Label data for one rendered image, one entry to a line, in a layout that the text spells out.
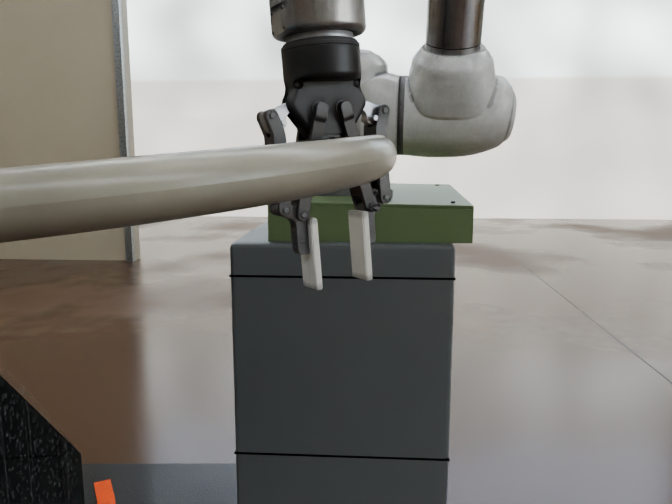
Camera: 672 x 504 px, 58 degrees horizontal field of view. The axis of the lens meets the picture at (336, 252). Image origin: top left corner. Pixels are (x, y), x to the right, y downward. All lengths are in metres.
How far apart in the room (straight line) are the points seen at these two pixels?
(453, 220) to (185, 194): 0.85
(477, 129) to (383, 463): 0.64
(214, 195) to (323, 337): 0.85
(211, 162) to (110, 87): 5.37
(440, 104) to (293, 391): 0.59
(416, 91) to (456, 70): 0.08
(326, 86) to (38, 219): 0.38
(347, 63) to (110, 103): 5.10
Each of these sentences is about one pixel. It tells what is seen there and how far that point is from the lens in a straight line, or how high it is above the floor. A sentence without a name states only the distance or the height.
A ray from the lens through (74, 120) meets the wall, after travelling 5.77.
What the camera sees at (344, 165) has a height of 0.95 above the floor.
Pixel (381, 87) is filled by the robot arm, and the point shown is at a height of 1.08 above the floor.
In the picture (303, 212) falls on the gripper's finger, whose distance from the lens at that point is 0.58.
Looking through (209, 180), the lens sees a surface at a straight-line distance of 0.28.
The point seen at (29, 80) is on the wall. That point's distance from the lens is 5.97.
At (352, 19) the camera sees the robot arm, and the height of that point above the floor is 1.08.
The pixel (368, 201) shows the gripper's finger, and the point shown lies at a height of 0.91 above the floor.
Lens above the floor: 0.96
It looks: 10 degrees down
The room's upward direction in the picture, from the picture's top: straight up
